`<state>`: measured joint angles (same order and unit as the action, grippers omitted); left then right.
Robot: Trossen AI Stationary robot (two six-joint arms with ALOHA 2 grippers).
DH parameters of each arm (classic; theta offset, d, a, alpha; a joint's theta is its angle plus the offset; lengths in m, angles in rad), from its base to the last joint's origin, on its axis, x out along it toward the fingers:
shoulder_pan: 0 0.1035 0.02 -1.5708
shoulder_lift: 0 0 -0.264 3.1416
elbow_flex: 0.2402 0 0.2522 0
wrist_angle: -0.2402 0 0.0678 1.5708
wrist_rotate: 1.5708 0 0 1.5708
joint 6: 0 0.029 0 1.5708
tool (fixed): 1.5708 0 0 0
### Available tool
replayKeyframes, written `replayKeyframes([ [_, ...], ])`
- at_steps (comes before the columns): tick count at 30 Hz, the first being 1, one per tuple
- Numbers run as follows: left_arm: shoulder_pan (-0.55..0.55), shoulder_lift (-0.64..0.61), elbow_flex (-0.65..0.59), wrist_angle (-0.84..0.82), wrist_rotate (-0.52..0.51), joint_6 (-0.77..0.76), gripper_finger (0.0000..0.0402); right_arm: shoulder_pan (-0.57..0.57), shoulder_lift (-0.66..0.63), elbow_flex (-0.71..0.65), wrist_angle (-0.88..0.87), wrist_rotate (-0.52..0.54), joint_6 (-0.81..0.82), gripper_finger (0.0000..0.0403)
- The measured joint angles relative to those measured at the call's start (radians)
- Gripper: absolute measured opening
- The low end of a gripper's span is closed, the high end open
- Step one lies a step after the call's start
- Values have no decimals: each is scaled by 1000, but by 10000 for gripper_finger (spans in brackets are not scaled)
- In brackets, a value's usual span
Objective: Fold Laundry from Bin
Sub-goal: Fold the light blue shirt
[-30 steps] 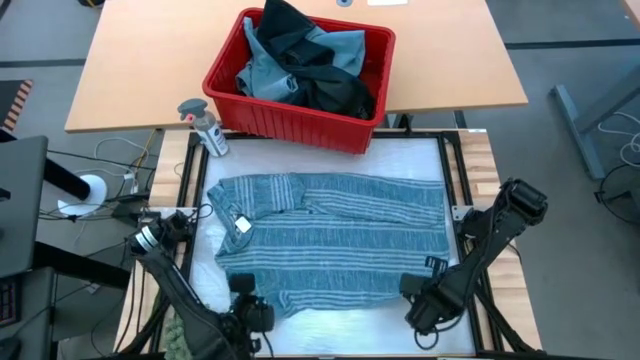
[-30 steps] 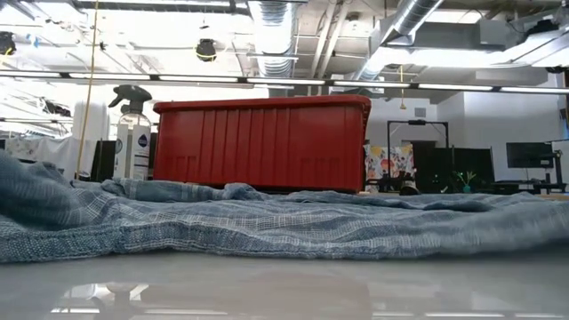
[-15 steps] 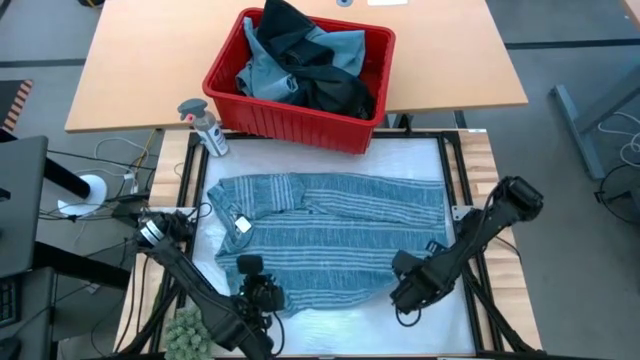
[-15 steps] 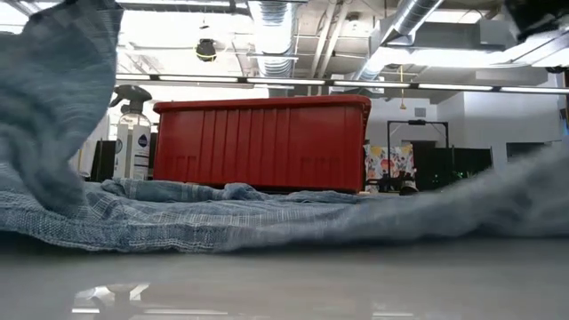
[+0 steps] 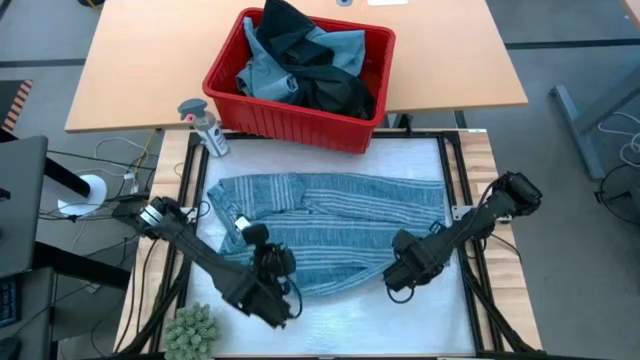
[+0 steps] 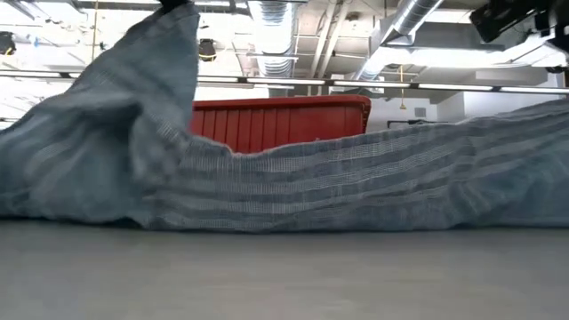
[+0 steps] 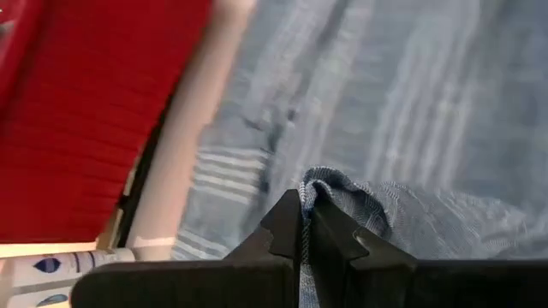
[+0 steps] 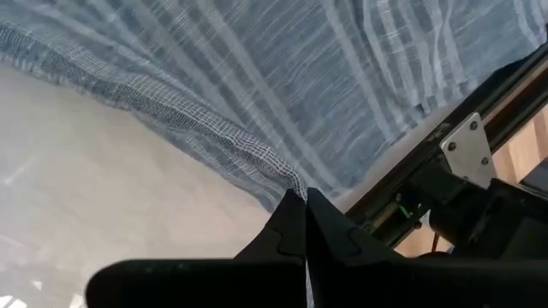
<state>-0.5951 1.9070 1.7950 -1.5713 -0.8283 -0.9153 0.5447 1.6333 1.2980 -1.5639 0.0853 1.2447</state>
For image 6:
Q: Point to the red plastic bin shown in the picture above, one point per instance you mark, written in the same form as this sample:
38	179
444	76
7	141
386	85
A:
284	122

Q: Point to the striped blue-green towel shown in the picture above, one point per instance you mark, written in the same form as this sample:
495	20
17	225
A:
311	186

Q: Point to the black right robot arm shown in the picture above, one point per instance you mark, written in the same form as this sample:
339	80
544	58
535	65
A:
502	18

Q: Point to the black ceiling lamp yellow band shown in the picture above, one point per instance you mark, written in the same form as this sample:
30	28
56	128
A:
207	50

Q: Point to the silver corrugated air duct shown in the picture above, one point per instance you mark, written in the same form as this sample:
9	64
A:
273	35

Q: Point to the ceiling light strip rail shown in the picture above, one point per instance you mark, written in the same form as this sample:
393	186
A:
369	83

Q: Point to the silver spiral air duct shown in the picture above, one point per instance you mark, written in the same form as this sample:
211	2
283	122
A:
413	15

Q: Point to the white wall vent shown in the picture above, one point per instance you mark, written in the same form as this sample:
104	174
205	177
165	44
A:
420	112

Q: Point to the black metal stand frame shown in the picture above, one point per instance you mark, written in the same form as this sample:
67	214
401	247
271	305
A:
418	122

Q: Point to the grey rectangular air duct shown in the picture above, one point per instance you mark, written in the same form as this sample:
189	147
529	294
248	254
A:
444	35

